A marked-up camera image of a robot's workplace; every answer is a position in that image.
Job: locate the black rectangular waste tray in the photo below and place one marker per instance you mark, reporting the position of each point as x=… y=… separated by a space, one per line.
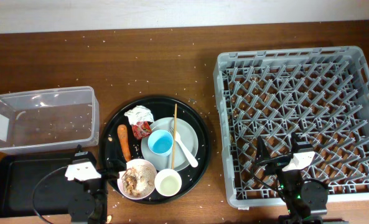
x=20 y=173

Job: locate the clear plastic waste bin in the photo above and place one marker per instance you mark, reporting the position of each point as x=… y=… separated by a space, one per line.
x=49 y=120

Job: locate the wooden chopstick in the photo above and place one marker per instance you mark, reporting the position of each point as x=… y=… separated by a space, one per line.
x=173 y=135

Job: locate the pink bowl with food scraps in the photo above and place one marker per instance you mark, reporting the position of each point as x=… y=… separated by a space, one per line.
x=136 y=182

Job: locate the red snack wrapper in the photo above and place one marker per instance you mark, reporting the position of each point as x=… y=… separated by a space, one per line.
x=141 y=129

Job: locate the orange carrot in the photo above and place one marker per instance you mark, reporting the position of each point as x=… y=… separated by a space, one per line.
x=122 y=132

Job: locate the white paper napkin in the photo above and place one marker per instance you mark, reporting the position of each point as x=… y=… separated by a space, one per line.
x=139 y=114

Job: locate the grey round plate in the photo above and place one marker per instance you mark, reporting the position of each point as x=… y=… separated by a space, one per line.
x=188 y=137

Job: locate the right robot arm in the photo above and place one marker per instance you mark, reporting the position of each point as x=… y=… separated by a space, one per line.
x=305 y=199

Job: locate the round black serving tray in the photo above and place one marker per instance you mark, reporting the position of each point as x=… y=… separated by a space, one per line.
x=161 y=107

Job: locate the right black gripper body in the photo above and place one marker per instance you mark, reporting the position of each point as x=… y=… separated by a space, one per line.
x=275 y=164

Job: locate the small white cup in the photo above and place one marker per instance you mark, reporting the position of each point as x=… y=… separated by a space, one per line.
x=168 y=182

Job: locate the peanut on table edge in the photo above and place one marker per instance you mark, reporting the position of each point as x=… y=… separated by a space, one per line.
x=109 y=218

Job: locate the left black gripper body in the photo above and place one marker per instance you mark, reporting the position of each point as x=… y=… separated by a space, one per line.
x=108 y=174

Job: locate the white plastic fork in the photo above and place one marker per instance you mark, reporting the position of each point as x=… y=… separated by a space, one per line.
x=191 y=159

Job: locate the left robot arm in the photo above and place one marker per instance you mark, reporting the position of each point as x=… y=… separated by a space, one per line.
x=90 y=205

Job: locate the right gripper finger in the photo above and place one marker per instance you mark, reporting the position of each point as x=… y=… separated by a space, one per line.
x=261 y=153
x=298 y=145

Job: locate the light blue cup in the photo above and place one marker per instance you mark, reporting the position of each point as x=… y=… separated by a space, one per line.
x=160 y=142

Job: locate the grey plastic dishwasher rack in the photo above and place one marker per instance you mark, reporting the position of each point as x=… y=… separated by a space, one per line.
x=319 y=94

